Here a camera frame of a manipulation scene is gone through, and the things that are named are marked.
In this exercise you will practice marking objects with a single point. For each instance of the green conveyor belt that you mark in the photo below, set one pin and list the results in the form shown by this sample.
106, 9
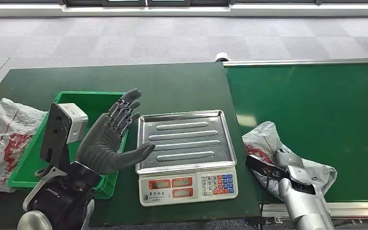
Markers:
314, 95

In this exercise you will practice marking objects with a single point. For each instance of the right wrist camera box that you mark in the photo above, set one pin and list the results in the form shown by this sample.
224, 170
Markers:
263, 166

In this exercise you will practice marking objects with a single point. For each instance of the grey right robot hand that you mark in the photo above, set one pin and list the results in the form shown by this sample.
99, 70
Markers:
288, 157

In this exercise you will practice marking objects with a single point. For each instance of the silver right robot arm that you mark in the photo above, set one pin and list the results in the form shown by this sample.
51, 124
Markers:
304, 206

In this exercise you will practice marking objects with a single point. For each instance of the grey plastic mailer package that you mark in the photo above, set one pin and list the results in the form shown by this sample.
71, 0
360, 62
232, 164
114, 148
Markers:
263, 139

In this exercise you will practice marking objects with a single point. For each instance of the electronic scale with steel tray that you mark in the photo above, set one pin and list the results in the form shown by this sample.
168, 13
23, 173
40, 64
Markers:
184, 143

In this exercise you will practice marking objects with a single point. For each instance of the white red-printed plastic package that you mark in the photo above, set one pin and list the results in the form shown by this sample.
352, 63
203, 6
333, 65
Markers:
3, 139

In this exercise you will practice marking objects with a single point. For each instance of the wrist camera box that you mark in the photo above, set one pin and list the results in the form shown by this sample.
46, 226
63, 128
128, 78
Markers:
263, 166
73, 122

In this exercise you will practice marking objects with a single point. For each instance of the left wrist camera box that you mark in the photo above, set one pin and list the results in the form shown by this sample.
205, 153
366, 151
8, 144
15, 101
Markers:
73, 122

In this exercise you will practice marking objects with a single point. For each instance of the green plastic bin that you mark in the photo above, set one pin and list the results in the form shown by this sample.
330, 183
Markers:
28, 162

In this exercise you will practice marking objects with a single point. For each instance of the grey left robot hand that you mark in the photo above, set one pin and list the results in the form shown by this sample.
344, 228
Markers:
101, 146

